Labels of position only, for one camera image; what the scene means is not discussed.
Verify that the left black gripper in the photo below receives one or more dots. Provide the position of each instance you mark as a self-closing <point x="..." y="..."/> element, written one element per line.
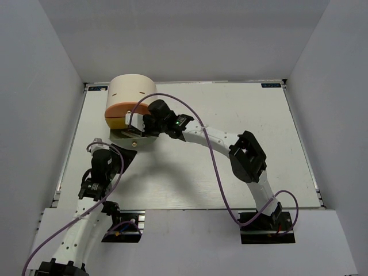
<point x="128" y="154"/>

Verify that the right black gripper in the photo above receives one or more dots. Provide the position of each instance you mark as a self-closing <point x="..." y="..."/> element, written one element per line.
<point x="146" y="119"/>

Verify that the grey-green bottom drawer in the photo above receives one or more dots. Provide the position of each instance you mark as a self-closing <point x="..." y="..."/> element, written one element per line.
<point x="127" y="139"/>

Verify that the orange top drawer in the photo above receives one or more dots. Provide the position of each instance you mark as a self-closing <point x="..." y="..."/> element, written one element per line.
<point x="118" y="110"/>

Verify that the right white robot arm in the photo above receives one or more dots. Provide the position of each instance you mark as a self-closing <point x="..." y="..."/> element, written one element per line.
<point x="247" y="159"/>

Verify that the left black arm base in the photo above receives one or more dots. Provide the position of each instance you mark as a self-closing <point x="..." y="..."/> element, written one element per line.
<point x="127" y="225"/>

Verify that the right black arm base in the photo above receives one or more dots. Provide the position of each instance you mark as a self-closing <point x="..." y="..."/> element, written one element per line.
<point x="261" y="232"/>

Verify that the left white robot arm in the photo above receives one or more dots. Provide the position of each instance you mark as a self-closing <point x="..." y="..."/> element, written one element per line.
<point x="80" y="235"/>

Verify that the cream cylindrical drawer organizer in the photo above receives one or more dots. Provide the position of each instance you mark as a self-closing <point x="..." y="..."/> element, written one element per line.
<point x="125" y="91"/>

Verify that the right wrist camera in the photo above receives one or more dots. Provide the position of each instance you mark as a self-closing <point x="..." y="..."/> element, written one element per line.
<point x="134" y="121"/>

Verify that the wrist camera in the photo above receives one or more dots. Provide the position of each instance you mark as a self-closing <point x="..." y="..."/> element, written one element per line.
<point x="134" y="121"/>
<point x="97" y="144"/>

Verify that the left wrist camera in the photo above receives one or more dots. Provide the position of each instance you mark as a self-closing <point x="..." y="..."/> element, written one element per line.
<point x="97" y="144"/>

